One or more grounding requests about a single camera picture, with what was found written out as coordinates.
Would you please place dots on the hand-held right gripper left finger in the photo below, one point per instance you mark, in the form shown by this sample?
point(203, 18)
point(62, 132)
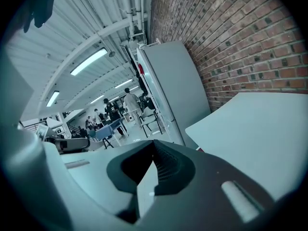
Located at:
point(96, 177)

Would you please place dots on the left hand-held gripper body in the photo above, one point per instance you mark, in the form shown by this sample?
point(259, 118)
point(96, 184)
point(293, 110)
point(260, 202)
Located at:
point(43, 132)

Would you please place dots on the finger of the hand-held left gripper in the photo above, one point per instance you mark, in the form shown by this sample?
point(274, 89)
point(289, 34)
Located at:
point(77, 144)

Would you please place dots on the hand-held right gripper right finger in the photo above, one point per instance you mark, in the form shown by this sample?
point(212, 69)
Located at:
point(204, 189)

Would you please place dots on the long ceiling lamp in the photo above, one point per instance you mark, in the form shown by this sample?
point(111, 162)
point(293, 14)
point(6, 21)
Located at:
point(96, 99)
point(89, 61)
point(53, 98)
point(124, 83)

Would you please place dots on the blue table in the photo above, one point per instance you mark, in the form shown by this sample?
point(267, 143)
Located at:
point(108, 129)

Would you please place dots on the grey-green chair with black legs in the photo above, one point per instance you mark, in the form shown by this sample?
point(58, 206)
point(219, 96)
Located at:
point(149, 121)

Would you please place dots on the round ceiling fixture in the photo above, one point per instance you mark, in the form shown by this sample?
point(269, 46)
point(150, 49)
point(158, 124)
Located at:
point(111, 54)

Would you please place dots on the grey metal cabinet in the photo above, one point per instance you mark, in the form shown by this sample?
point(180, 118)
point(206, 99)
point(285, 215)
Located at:
point(175, 88)

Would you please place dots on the white ceiling pipes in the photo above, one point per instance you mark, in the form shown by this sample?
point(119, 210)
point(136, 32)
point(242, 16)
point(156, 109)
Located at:
point(132, 20)

